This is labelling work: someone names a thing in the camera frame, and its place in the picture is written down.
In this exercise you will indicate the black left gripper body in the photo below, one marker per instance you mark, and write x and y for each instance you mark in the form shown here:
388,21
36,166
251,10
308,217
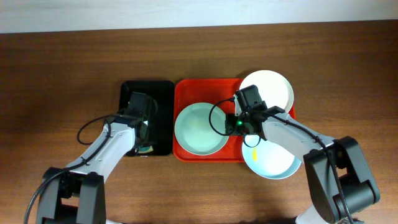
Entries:
144,142

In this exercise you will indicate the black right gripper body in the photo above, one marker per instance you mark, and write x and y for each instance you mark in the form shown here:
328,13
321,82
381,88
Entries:
237,124

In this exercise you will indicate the green and yellow sponge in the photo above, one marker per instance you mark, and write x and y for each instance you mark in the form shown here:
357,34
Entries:
144,150

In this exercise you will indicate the pale green plate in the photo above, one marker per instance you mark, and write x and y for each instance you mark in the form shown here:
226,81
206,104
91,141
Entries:
198,127

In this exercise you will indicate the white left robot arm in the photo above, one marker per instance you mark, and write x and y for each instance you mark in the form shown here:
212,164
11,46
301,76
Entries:
75,193

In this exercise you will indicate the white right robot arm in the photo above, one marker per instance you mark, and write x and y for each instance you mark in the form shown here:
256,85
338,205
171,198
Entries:
339,178

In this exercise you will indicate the black plastic tray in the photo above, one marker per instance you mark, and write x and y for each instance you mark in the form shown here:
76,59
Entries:
162,91

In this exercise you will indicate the white plate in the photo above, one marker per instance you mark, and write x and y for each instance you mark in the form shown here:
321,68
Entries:
273,88

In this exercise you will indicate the light blue plate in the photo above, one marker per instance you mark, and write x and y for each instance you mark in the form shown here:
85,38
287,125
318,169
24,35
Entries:
267,159

